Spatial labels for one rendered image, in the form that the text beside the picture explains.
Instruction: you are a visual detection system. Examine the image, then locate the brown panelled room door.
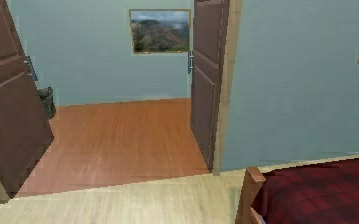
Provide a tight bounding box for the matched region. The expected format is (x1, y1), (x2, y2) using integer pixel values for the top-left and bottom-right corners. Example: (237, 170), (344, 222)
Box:
(0, 0), (55, 200)
(190, 0), (231, 174)

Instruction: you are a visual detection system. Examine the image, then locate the grey door handle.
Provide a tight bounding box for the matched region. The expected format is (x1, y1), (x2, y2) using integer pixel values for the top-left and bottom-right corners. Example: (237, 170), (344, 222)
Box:
(24, 55), (39, 82)
(187, 50), (195, 75)

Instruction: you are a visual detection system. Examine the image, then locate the wooden bed with red blanket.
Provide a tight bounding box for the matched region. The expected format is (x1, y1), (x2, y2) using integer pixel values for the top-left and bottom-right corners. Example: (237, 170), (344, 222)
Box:
(234, 156), (359, 224)

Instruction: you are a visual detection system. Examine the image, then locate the black waste bin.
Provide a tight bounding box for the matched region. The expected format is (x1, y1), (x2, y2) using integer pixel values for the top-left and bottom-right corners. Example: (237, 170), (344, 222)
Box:
(37, 86), (57, 121)

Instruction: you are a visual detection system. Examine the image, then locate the framed landscape picture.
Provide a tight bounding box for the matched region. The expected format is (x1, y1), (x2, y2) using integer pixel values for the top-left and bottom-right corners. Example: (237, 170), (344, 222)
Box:
(129, 8), (192, 55)

